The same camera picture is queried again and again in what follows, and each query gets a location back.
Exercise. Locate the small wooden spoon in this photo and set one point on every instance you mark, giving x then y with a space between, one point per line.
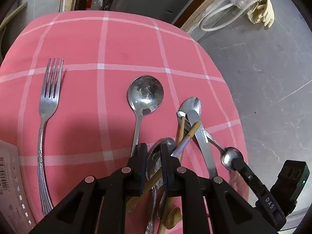
173 218

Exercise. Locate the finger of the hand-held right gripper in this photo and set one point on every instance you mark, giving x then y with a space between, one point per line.
248 178

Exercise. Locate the beige tube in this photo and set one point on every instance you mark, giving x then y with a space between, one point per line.
12 14

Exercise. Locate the wooden chopstick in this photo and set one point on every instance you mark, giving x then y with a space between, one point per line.
181 129
195 129

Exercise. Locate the brown wooden board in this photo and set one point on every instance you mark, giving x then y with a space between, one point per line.
204 6

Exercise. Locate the oval steel spoon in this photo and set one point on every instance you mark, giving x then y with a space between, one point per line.
154 160

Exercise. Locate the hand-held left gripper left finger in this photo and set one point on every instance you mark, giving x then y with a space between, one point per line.
143 165

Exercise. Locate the small round steel spoon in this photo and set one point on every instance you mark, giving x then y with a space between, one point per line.
229 158

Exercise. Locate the red and white packet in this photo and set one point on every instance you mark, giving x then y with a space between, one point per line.
96 0

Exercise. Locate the pointed steel teaspoon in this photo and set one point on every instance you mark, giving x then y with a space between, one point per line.
195 103

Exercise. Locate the large round steel spoon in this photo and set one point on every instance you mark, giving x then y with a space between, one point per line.
145 95

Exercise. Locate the pink plaid tablecloth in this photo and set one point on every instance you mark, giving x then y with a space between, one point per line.
102 48

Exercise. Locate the steel butter knife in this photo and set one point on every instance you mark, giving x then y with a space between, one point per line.
204 146

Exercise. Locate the lavender perforated utensil basket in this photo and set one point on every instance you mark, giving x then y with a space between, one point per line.
9 175

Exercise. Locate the steel fork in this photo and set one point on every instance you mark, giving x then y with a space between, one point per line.
47 107

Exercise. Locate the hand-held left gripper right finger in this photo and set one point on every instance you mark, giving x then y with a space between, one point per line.
164 165

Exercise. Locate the yellow rubber gloves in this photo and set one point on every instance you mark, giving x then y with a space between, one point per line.
260 7

